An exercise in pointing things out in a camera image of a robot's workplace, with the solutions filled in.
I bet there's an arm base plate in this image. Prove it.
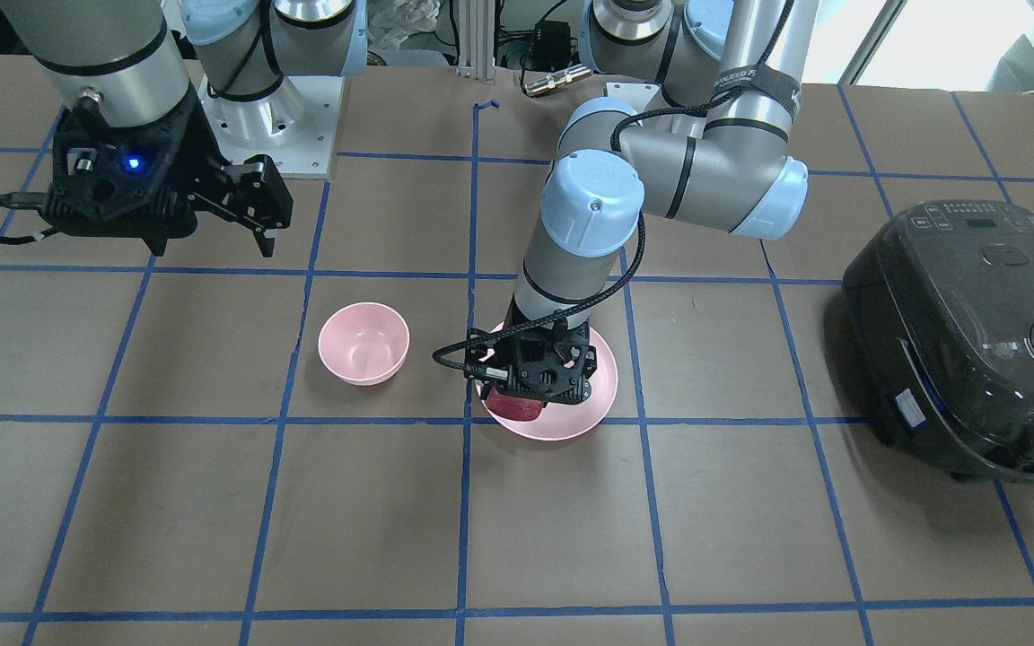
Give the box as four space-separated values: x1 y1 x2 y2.
604 82 648 105
197 76 346 179

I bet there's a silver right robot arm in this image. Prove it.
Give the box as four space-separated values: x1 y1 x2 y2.
0 1 368 258

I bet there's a pink plate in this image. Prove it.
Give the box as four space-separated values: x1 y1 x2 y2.
489 328 618 441

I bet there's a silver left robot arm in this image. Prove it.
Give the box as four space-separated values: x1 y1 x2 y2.
456 1 819 421

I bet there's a red apple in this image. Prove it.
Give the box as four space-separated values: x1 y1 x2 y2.
483 388 547 423

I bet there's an aluminium frame post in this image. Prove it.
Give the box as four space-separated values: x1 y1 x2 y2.
454 1 499 85

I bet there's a black rice cooker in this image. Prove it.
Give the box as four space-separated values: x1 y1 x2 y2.
842 199 1034 485

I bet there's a pink bowl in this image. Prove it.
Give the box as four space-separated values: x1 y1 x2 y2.
317 301 410 386

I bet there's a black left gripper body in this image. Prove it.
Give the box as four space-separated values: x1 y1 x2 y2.
464 326 598 407

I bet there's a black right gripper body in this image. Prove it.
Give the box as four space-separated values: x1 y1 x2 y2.
40 89 293 240

